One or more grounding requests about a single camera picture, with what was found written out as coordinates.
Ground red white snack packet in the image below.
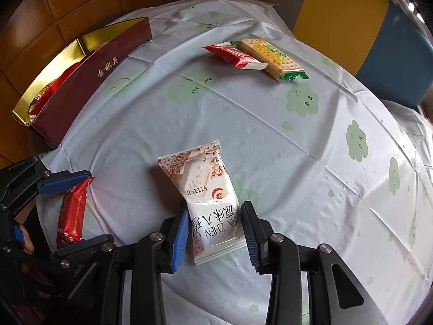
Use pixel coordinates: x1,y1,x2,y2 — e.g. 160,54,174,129
29,86,51,116
202,41,269,72

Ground person's left hand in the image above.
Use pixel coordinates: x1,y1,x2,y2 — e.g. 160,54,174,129
20,230,35,254

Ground plain red snack packet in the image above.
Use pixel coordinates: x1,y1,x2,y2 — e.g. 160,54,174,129
44,61,82,104

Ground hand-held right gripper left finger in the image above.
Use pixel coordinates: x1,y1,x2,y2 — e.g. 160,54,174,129
68,210,191,325

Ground blue panel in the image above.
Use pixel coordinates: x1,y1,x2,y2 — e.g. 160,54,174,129
357,3,433,111

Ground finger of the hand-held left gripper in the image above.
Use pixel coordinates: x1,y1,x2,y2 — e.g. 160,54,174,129
49,233,114,269
0,156,92,215

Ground green cloud print tablecloth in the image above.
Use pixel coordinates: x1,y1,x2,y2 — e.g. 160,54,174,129
29,0,433,325

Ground yellow cracker packet green ends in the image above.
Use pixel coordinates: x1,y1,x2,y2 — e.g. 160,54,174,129
230,38,309,82

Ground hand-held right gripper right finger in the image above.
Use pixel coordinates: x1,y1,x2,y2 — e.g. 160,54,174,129
240,201,371,325

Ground maroon box gold interior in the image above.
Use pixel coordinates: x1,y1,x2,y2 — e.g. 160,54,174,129
13,17,153,150

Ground yellow panel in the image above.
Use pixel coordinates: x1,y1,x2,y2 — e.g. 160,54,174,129
291,0,389,77

